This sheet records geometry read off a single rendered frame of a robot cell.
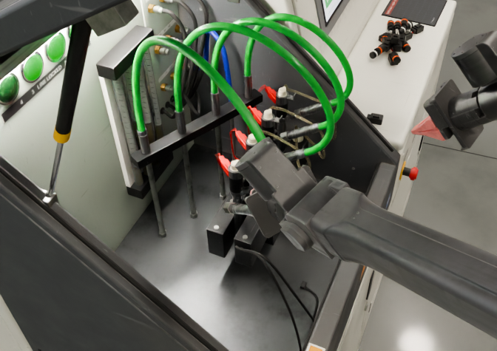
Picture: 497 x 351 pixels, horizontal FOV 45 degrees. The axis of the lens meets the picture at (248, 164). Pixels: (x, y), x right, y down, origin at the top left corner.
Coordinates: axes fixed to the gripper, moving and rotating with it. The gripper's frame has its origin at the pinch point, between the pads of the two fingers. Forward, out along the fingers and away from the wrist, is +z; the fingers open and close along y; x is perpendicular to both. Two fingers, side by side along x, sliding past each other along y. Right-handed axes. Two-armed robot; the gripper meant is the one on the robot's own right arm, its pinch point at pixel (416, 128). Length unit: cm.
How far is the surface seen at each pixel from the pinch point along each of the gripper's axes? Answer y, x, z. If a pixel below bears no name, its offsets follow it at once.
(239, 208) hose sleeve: 8.0, 27.9, 16.7
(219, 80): 27.3, 27.2, 0.9
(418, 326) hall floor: -87, -43, 88
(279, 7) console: 31.1, -14.9, 24.8
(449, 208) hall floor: -76, -102, 98
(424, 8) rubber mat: 6, -79, 40
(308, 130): 8.1, 1.1, 22.0
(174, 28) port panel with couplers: 41, -3, 43
